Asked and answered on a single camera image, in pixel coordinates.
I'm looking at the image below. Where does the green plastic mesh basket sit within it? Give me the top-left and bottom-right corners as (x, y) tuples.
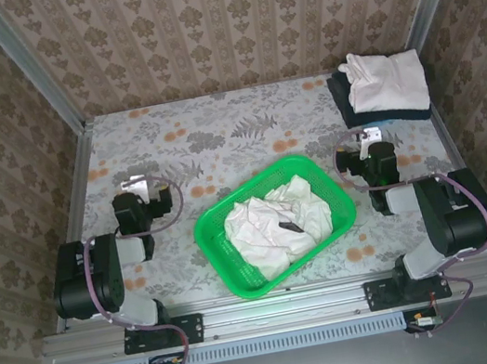
(182, 145), (369, 308)

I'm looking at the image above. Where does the white robot-arm print t-shirt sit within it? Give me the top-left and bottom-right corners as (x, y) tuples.
(217, 169), (341, 288)

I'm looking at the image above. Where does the stack of folded clothes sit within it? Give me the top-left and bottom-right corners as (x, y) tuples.
(324, 55), (435, 137)

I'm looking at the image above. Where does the folded light blue t-shirt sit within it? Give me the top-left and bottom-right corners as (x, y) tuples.
(362, 117), (398, 132)

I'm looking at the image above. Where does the folded plain white t-shirt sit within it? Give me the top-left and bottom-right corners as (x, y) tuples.
(336, 41), (433, 125)

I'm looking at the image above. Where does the floral table cloth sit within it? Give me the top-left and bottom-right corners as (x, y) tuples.
(39, 48), (487, 327)

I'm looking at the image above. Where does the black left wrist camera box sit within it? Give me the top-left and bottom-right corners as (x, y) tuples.
(150, 186), (176, 218)

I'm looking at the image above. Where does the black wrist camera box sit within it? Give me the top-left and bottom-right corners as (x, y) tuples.
(334, 146), (369, 180)
(150, 186), (176, 218)

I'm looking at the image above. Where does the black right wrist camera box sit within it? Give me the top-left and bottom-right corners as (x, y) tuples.
(334, 146), (369, 180)

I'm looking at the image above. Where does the aluminium table side rail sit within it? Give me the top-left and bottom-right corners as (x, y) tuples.
(21, 118), (130, 333)
(428, 94), (487, 262)

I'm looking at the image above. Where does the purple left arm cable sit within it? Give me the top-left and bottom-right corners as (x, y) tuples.
(70, 171), (213, 364)

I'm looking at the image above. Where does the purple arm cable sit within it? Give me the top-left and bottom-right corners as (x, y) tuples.
(70, 171), (213, 364)
(328, 109), (487, 348)

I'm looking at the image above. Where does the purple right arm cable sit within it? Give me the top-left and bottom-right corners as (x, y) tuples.
(328, 109), (487, 348)

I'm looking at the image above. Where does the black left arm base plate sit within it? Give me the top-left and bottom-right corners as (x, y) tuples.
(120, 310), (207, 357)

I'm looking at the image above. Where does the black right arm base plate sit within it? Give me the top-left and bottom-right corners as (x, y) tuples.
(363, 267), (454, 314)

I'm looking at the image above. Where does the aluminium mounting rail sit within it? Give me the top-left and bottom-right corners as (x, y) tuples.
(36, 256), (487, 364)

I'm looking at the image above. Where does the grey slotted cable duct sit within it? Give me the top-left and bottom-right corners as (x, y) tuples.
(96, 309), (410, 364)

